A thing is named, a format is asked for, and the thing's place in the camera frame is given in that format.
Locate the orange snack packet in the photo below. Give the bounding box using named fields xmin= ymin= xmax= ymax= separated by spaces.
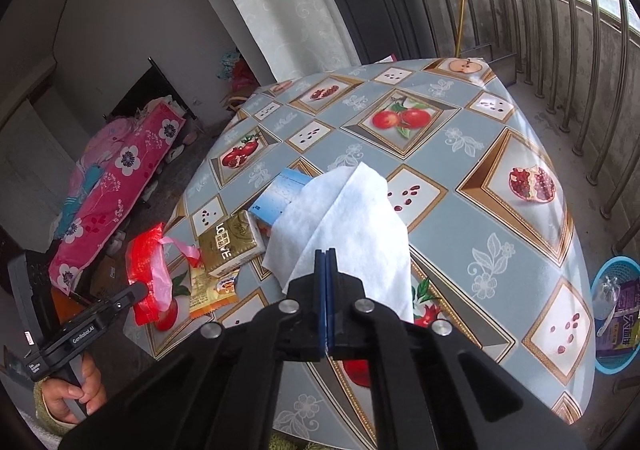
xmin=187 ymin=261 xmax=241 ymax=319

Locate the fruit print tablecloth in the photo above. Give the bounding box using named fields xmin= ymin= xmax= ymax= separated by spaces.
xmin=122 ymin=57 xmax=598 ymax=446

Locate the gold box with lettering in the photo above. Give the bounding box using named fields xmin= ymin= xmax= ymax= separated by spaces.
xmin=197 ymin=210 xmax=268 ymax=279

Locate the blue cardboard box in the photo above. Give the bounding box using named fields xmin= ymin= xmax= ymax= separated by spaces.
xmin=248 ymin=168 xmax=321 ymax=231

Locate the black bed headboard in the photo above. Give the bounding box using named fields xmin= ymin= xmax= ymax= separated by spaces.
xmin=109 ymin=57 xmax=199 ymax=124

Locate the blue plastic basket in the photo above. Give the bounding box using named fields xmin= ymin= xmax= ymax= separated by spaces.
xmin=590 ymin=256 xmax=640 ymax=377

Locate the white wet wipe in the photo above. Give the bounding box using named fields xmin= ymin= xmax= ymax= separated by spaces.
xmin=262 ymin=162 xmax=416 ymax=327

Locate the person's left hand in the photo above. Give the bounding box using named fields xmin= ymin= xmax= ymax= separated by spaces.
xmin=40 ymin=354 xmax=109 ymax=424

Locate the yellow hose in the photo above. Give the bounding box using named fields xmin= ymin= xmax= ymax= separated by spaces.
xmin=451 ymin=0 xmax=469 ymax=59

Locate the white wardrobe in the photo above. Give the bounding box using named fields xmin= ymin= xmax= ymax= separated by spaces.
xmin=0 ymin=54 xmax=92 ymax=251

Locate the pink and teal cloth bundle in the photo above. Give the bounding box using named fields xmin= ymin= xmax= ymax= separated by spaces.
xmin=219 ymin=48 xmax=258 ymax=96

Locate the pink floral blanket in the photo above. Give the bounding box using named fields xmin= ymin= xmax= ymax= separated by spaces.
xmin=49 ymin=104 xmax=187 ymax=297

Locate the brown cardboard box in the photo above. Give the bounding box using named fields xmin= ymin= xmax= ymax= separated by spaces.
xmin=91 ymin=254 xmax=127 ymax=301

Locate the dark chair back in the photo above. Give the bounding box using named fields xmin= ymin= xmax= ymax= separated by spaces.
xmin=316 ymin=0 xmax=437 ymax=71

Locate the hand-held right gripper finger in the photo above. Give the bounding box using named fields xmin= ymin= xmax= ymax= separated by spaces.
xmin=325 ymin=249 xmax=590 ymax=450
xmin=60 ymin=249 xmax=328 ymax=450

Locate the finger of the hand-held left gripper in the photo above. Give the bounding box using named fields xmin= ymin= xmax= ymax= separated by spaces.
xmin=74 ymin=282 xmax=150 ymax=331

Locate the red plastic bag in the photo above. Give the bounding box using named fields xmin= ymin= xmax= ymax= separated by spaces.
xmin=125 ymin=222 xmax=202 ymax=327

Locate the yellow purple snack wrapper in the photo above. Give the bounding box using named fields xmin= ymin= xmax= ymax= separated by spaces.
xmin=597 ymin=280 xmax=640 ymax=359

